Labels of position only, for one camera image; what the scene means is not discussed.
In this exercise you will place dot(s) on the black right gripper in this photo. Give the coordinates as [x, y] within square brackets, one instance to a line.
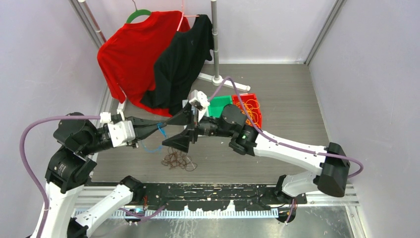
[181, 141]

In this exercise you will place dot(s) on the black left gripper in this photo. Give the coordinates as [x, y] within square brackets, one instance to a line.
[141, 130]

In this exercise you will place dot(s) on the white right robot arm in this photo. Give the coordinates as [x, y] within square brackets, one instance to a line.
[327, 169]

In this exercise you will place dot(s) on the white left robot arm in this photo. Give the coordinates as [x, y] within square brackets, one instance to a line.
[70, 167]

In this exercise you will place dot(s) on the green plastic bin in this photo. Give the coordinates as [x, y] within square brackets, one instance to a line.
[217, 104]

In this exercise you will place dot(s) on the white clothes rack stand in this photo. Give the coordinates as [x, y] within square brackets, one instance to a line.
[216, 79]

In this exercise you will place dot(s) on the black shirt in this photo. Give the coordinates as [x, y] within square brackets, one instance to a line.
[179, 65]

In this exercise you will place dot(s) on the red shirt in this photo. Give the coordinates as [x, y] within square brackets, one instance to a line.
[127, 58]

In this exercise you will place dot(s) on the red plastic bin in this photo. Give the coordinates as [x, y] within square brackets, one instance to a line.
[252, 107]

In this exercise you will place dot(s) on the pink clothes hanger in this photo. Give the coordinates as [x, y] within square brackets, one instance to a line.
[184, 16]

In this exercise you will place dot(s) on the green clothes hanger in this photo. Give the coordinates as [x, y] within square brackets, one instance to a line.
[137, 13]

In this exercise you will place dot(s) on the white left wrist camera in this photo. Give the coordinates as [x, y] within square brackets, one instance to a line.
[120, 130]

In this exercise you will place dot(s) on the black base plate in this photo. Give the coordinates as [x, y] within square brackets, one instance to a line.
[211, 197]

